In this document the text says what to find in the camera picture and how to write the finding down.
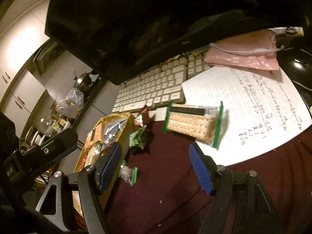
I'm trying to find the green-edged cracker packet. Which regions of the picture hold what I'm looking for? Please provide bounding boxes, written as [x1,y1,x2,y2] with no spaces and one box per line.
[162,101,224,148]

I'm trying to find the small green candy wrapper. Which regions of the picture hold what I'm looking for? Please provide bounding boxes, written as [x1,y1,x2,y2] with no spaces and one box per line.
[118,160,138,186]

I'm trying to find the clear plastic bag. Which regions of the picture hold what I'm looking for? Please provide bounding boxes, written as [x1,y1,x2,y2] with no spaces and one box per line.
[56,88,84,118]

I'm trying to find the orange biscuit box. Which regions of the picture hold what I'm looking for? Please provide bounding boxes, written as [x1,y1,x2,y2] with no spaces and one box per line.
[84,123,105,154]

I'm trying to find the silver foil snack packet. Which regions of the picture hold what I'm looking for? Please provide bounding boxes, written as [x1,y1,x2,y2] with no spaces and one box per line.
[102,118,128,151]

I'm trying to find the white handwritten paper sheet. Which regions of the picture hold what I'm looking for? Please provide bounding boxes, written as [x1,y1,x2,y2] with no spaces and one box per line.
[182,66,311,166]

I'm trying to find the yellow-taped cardboard box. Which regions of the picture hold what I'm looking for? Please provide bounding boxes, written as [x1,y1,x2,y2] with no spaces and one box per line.
[74,113,135,208]

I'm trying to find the green crumpled snack wrapper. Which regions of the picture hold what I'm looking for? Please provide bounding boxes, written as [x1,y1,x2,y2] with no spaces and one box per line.
[129,126,148,150]

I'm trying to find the metal pot on counter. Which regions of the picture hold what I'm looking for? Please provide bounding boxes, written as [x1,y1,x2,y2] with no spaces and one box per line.
[73,73,93,91]

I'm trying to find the small red snack packet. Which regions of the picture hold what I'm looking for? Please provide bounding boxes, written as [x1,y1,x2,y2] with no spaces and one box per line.
[134,105,150,128]

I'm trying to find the white computer keyboard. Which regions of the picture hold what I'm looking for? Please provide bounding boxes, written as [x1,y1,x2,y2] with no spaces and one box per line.
[112,51,210,113]

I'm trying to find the black computer mouse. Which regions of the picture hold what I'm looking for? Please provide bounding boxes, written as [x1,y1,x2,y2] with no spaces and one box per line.
[277,48,311,91]

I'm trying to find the pink plastic bag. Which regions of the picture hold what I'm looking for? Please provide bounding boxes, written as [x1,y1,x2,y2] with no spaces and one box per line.
[204,30,285,71]

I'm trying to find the black computer monitor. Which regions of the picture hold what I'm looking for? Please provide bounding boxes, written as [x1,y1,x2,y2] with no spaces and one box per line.
[45,0,311,85]

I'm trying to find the white adapter cable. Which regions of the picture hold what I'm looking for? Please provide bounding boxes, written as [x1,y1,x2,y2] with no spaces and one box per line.
[209,42,286,56]

